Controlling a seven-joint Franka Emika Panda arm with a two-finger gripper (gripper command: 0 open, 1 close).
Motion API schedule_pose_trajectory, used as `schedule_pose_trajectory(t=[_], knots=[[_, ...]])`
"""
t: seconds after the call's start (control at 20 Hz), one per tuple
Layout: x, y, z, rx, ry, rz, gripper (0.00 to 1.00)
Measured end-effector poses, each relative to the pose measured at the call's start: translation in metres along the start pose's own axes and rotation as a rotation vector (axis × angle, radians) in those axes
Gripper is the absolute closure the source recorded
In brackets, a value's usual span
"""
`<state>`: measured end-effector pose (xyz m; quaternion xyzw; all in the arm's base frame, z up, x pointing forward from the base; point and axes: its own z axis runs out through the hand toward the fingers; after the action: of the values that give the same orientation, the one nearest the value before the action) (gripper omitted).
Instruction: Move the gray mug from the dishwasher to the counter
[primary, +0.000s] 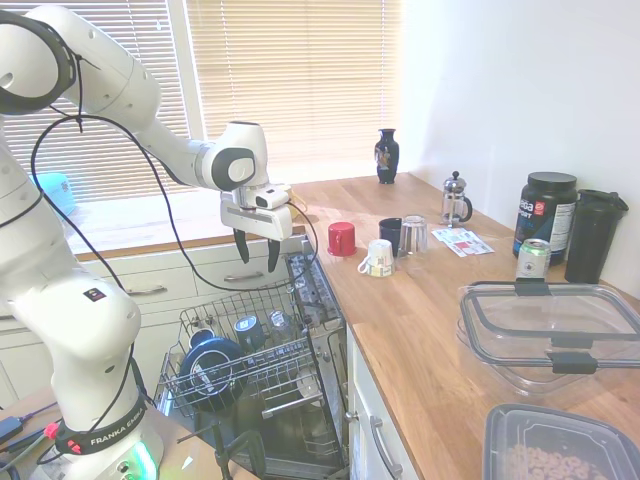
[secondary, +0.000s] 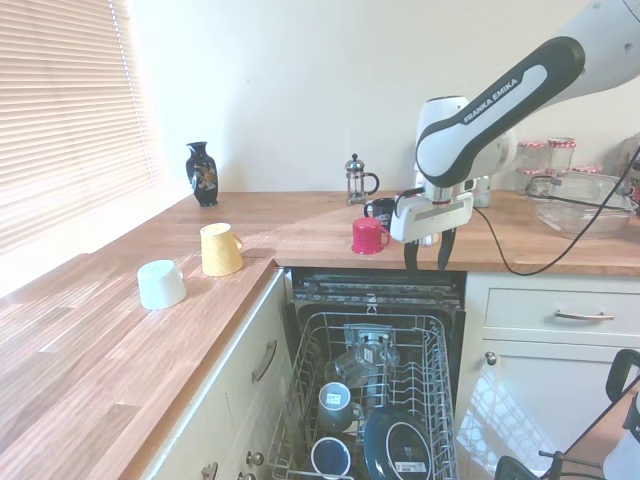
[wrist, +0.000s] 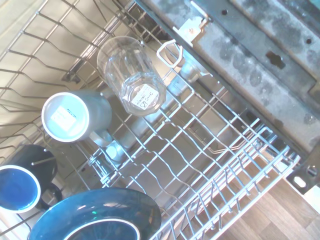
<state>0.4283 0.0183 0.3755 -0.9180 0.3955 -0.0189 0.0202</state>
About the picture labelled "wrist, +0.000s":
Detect gray ceramic mug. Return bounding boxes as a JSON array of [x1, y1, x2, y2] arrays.
[[41, 90, 113, 144]]

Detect stainless steel dishwasher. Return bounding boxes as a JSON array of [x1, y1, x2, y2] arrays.
[[134, 0, 320, 197]]

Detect dark blue mug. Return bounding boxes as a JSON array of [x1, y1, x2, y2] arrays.
[[0, 144, 64, 215]]

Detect clear drinking glass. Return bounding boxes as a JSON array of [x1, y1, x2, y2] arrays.
[[96, 35, 167, 117]]

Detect dark blue plate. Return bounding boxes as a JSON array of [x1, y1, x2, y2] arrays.
[[27, 188, 163, 240]]

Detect gray wire dishwasher rack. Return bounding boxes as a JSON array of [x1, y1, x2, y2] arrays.
[[0, 0, 301, 240]]

